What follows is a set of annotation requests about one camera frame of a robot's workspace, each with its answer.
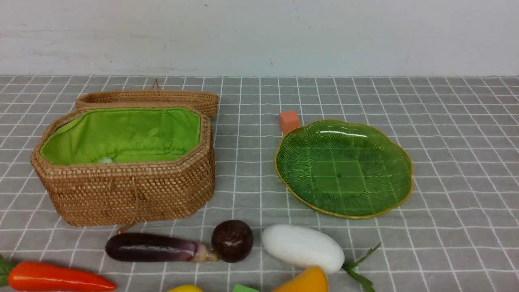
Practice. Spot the dark red round fruit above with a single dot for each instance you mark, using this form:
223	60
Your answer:
232	240

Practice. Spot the white toy radish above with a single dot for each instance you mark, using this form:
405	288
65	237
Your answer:
305	248

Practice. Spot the orange yellow toy mango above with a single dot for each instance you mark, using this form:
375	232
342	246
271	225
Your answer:
312	279

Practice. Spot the yellow toy lemon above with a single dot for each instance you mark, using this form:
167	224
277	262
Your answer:
186	288

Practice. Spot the purple toy eggplant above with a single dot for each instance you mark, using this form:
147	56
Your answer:
142	247

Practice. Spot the orange foam cube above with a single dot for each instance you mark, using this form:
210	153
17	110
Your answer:
288	120

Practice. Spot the woven rattan basket lid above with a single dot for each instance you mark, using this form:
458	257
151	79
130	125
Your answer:
203	101

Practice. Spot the green leaf-shaped glass plate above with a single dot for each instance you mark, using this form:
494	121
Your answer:
343	169

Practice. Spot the woven rattan basket green lining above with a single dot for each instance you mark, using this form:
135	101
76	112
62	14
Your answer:
123	165

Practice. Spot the green foam block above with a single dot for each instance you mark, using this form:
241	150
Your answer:
243	288

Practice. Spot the grey checked tablecloth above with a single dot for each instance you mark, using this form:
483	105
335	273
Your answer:
458	232

